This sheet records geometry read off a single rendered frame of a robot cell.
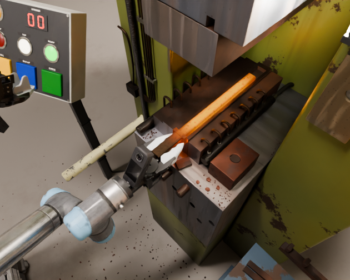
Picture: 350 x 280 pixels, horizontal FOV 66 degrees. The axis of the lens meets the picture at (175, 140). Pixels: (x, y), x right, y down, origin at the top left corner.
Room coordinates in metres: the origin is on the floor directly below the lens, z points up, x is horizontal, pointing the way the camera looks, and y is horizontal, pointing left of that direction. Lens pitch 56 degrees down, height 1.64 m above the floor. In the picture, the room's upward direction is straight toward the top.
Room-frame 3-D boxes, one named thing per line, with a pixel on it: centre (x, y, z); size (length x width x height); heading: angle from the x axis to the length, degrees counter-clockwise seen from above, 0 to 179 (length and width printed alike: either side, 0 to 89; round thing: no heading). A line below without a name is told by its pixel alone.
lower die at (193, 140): (0.61, -0.15, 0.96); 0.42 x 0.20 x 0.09; 135
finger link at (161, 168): (0.35, 0.04, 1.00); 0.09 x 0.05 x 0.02; 125
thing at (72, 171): (0.64, 0.31, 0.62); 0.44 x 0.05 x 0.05; 135
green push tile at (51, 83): (0.65, 0.40, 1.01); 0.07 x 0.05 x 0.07; 70
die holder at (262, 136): (0.58, -0.20, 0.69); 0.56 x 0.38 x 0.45; 135
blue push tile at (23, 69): (0.68, 0.50, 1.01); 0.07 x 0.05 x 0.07; 70
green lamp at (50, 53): (0.69, 0.39, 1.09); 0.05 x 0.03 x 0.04; 45
